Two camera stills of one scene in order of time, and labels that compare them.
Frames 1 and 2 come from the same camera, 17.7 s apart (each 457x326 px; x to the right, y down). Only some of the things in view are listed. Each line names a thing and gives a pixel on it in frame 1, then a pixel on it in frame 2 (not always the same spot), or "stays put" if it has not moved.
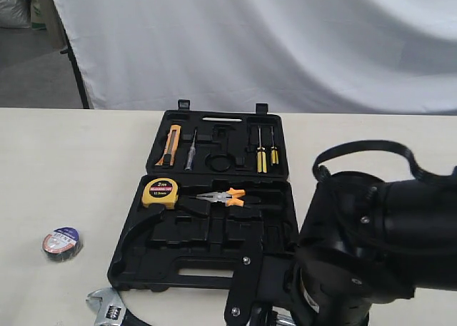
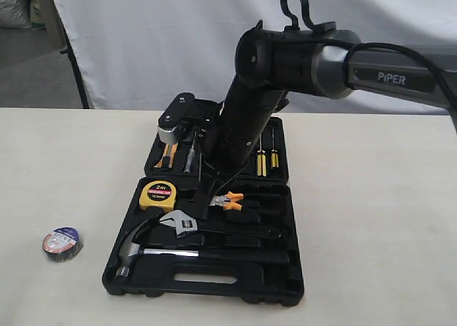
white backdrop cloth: x=322 y=48 stays put
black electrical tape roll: x=63 y=245 stays put
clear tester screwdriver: x=191 y=155 stays put
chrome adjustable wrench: x=111 y=306 to x=185 y=222
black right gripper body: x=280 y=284 to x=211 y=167
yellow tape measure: x=161 y=191 stays put
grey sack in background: x=15 y=6 stays put
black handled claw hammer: x=284 y=317 to x=130 y=250
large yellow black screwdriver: x=261 y=157 stays put
